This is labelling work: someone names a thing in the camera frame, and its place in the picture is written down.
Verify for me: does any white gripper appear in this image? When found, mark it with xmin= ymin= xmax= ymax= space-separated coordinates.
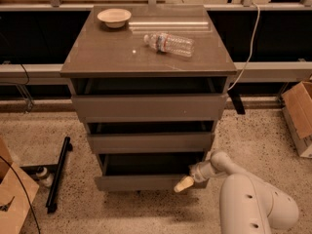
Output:
xmin=174 ymin=161 xmax=215 ymax=193

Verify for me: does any grey bottom drawer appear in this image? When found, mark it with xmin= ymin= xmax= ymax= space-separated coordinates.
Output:
xmin=95 ymin=152 xmax=206 ymax=191

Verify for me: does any grey drawer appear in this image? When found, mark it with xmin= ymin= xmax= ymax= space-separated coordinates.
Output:
xmin=72 ymin=95 xmax=227 ymax=123
xmin=87 ymin=133 xmax=215 ymax=154
xmin=95 ymin=152 xmax=206 ymax=191

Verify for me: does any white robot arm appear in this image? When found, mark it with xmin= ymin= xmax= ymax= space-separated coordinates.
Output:
xmin=174 ymin=151 xmax=299 ymax=234

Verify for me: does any grey middle drawer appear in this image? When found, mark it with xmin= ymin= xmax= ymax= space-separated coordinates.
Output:
xmin=87 ymin=133 xmax=215 ymax=154

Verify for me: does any grey top drawer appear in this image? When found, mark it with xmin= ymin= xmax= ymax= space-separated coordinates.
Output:
xmin=72 ymin=95 xmax=227 ymax=123

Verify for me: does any grey drawer cabinet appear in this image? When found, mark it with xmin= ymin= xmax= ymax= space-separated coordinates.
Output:
xmin=59 ymin=4 xmax=238 ymax=161

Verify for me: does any cardboard box right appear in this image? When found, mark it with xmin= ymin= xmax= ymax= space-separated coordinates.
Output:
xmin=282 ymin=82 xmax=312 ymax=158

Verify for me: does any cardboard box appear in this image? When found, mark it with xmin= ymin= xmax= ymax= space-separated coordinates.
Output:
xmin=0 ymin=138 xmax=39 ymax=234
xmin=282 ymin=82 xmax=312 ymax=158

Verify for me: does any black metal bar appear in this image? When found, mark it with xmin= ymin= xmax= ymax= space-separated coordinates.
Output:
xmin=46 ymin=136 xmax=73 ymax=214

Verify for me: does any small white bottle on floor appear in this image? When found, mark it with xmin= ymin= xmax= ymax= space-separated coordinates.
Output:
xmin=36 ymin=167 xmax=54 ymax=188

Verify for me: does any clear plastic water bottle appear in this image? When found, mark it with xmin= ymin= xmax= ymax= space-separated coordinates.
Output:
xmin=143 ymin=32 xmax=195 ymax=58

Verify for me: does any cardboard box left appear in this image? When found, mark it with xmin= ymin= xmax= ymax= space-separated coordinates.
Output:
xmin=0 ymin=138 xmax=39 ymax=234

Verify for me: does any white paper bowl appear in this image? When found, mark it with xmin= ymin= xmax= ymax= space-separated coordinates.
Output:
xmin=97 ymin=9 xmax=132 ymax=28

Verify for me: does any black bracket right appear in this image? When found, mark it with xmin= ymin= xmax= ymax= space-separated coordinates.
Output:
xmin=227 ymin=90 xmax=246 ymax=115

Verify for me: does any white cable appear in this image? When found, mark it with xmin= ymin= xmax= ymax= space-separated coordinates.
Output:
xmin=227 ymin=3 xmax=262 ymax=92

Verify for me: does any black cable left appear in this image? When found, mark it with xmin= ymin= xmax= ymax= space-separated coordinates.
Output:
xmin=0 ymin=154 xmax=42 ymax=234

